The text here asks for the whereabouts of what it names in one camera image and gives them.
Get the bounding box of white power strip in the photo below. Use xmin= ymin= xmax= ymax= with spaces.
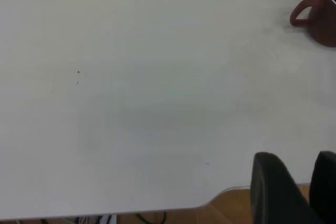
xmin=100 ymin=215 xmax=118 ymax=224

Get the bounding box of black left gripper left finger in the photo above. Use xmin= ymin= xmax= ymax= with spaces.
xmin=249 ymin=152 xmax=325 ymax=224

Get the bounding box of black cable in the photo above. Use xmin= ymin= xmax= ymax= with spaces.
xmin=135 ymin=211 xmax=168 ymax=224

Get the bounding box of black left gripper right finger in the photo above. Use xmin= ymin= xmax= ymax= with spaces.
xmin=309 ymin=151 xmax=336 ymax=224

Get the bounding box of red ceramic mug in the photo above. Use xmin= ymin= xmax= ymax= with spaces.
xmin=289 ymin=0 xmax=336 ymax=48

